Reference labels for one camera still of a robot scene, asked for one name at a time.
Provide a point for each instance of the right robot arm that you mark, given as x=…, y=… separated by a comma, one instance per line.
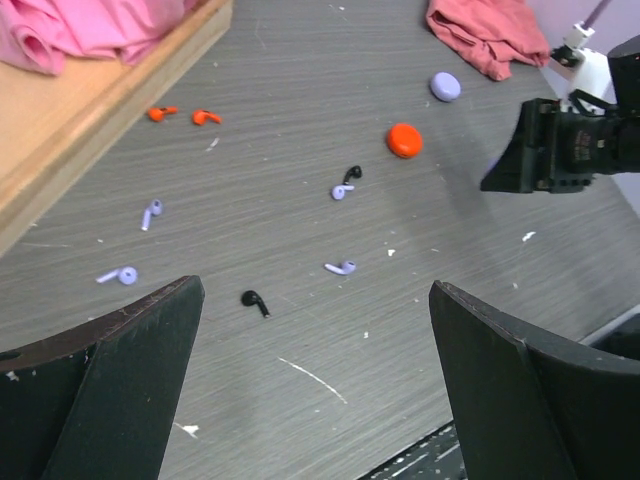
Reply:
x=623, y=62

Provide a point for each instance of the wooden clothes rack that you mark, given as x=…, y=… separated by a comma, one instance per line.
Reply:
x=54, y=129

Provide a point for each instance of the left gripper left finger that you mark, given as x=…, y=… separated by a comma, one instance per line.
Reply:
x=98, y=401

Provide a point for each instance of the pink t-shirt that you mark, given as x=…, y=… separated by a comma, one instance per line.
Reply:
x=40, y=35

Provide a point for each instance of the lilac earbud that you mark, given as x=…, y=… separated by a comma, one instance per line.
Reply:
x=339, y=192
x=126, y=275
x=154, y=209
x=343, y=269

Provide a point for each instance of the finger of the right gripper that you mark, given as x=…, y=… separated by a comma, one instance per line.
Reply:
x=515, y=170

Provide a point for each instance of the salmon folded cloth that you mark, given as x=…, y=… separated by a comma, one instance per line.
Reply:
x=490, y=35

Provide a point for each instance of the orange earbud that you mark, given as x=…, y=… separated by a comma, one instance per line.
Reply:
x=158, y=114
x=201, y=117

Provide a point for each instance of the black earbud bottom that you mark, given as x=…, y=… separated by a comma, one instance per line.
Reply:
x=251, y=298

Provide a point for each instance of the orange earbud case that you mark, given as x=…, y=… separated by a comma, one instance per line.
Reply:
x=404, y=140

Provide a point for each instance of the orange earbud left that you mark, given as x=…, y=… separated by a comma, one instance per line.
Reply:
x=158, y=114

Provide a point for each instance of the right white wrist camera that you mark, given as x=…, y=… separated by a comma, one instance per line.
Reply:
x=581, y=67

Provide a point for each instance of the black earbud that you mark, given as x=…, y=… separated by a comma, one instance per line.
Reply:
x=354, y=172
x=251, y=298

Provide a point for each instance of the black earbud top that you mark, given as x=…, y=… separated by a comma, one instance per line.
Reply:
x=354, y=172

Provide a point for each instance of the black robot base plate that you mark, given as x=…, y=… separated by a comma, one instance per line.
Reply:
x=436, y=456

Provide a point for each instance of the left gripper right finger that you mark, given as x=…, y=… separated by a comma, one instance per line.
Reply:
x=530, y=404

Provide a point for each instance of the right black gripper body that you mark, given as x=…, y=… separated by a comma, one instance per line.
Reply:
x=563, y=150

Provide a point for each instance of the orange earbud right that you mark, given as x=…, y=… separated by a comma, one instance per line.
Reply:
x=201, y=117

